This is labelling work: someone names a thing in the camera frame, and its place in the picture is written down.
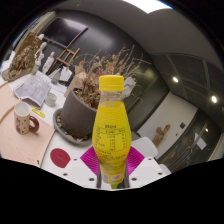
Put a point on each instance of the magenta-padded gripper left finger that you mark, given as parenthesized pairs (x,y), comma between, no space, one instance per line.
(89,160)

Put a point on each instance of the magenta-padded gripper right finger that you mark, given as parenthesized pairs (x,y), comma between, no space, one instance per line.
(136,160)

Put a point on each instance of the yellow drink bottle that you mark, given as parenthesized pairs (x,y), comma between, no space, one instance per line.
(111,133)

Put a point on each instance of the flat round red coaster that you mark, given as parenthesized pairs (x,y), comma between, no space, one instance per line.
(60,158)

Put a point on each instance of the wooden human figure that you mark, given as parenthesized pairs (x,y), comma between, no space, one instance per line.
(160,135)

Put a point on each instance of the grey pot with dried plant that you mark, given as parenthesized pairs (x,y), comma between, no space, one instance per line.
(78,115)

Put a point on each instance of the small yellow packet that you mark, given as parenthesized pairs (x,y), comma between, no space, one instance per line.
(38,112)

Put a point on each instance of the light wooden drawing board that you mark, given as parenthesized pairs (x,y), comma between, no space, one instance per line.
(20,143)

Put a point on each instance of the small white bowl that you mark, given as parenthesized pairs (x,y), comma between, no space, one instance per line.
(50,99)

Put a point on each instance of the brown cardboard box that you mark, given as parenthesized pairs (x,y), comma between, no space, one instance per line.
(75,85)

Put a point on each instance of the large white torso statue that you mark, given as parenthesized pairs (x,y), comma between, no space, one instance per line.
(130,83)

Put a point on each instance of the grey spray bottle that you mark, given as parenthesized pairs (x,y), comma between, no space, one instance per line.
(56,77)

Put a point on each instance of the round ceiling spotlight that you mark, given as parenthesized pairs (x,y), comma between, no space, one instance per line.
(175,79)
(214,99)

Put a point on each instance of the printed newspaper sheet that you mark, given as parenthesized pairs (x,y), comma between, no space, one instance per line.
(33,90)

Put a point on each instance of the wooden easel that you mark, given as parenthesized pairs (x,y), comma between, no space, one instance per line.
(65,60)

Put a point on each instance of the small white figurine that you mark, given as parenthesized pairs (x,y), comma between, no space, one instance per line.
(48,62)
(40,53)

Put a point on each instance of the long ceiling light strip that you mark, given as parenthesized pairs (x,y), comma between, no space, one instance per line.
(148,5)

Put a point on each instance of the black wall screen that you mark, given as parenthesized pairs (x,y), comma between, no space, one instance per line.
(65,31)

